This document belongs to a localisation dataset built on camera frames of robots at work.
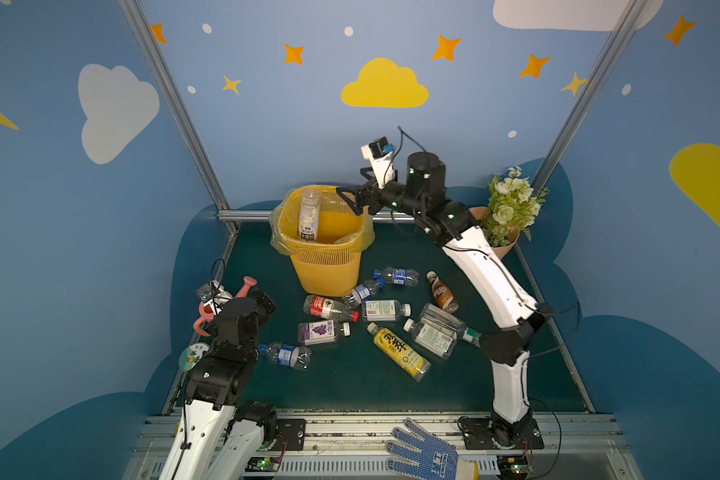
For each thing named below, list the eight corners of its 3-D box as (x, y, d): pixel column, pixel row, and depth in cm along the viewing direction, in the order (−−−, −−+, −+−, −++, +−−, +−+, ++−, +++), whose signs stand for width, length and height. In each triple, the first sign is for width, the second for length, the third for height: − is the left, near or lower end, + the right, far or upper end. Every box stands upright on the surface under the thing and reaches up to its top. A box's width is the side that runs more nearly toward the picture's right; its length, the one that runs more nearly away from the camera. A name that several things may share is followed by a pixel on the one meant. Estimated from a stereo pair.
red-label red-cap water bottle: (302, 313, 95) (300, 308, 92) (308, 299, 99) (307, 293, 96) (356, 327, 92) (356, 322, 90) (361, 312, 96) (361, 306, 93)
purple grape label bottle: (299, 345, 90) (298, 341, 88) (300, 327, 94) (298, 323, 92) (351, 340, 92) (351, 336, 89) (349, 322, 95) (349, 318, 93)
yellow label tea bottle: (364, 336, 92) (364, 329, 88) (374, 325, 95) (375, 317, 91) (420, 385, 83) (423, 379, 79) (431, 371, 86) (434, 365, 82)
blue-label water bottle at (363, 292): (351, 315, 100) (350, 304, 95) (343, 304, 103) (342, 293, 97) (386, 293, 106) (388, 282, 100) (378, 283, 108) (379, 272, 103)
